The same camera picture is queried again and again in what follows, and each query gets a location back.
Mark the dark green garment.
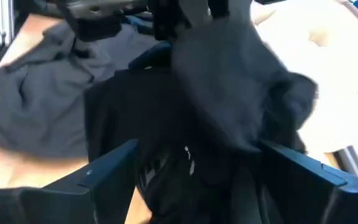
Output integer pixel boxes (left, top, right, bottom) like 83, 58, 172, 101
84, 67, 285, 224

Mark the beige mesh fabric bin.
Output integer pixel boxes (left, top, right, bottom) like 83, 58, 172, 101
250, 0, 358, 184

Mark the medium grey garment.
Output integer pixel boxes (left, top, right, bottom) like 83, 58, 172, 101
0, 18, 161, 159

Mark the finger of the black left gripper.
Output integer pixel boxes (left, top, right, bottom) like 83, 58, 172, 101
150, 0, 181, 41
208, 0, 230, 19

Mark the silver aluminium frame post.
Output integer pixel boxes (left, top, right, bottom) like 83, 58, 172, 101
0, 0, 16, 46

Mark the dark grey garment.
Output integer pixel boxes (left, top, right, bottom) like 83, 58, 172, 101
171, 0, 319, 155

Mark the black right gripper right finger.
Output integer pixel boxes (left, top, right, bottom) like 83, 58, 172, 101
257, 140, 358, 224

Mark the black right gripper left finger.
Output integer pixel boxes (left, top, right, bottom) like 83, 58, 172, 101
0, 139, 140, 224

